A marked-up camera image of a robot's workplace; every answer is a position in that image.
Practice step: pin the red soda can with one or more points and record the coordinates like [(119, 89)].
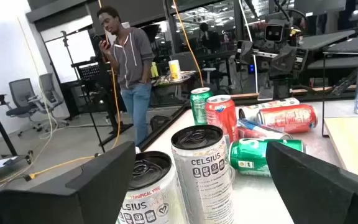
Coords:
[(291, 118), (221, 121)]

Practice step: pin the white board panel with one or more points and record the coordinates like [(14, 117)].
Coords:
[(57, 59)]

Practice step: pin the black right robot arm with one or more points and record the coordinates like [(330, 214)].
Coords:
[(280, 81)]

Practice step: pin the black music stand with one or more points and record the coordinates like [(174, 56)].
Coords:
[(89, 71)]

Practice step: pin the black tripod stand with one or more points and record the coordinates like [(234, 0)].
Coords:
[(64, 35)]

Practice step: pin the blue silver Red Bull can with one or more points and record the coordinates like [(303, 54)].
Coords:
[(259, 127)]

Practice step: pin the person's black phone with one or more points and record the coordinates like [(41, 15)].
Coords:
[(99, 40)]

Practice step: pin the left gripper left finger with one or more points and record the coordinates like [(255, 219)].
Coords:
[(73, 199)]

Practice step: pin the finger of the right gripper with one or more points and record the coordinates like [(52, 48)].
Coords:
[(245, 52), (284, 59)]

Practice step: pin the black waste bin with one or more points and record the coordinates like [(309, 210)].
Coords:
[(157, 121)]

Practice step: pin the grey standing desk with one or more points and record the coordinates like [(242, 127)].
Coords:
[(325, 40)]

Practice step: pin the green lemon-lime soda can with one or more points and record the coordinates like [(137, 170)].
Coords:
[(199, 109), (250, 158)]

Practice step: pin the small round table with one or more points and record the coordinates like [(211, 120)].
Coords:
[(179, 76)]

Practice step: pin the grey office chair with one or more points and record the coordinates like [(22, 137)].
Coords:
[(47, 84), (22, 93)]

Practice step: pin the yellow white cup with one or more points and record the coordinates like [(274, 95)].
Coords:
[(175, 70)]

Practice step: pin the wooden shelf with black frame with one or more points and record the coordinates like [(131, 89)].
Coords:
[(353, 146)]

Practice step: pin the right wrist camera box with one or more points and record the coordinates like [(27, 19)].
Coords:
[(274, 31)]

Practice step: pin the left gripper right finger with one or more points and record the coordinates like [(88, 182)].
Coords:
[(315, 199)]

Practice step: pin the person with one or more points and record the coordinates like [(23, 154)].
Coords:
[(132, 59)]

